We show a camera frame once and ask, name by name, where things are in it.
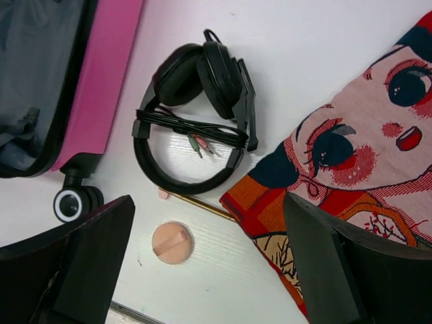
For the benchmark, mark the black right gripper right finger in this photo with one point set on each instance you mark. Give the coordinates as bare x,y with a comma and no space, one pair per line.
349,275

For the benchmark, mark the peach round powder puff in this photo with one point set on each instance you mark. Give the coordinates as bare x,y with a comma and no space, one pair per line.
172,243

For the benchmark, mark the gold pen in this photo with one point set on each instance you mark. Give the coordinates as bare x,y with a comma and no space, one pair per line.
202,205

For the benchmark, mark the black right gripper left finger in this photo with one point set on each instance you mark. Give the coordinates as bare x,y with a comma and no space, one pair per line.
67,274

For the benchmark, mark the red anime print cloth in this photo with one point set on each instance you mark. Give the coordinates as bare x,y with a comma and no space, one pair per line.
365,157

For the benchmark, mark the pink hard-shell suitcase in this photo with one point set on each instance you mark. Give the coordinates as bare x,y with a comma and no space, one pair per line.
63,65

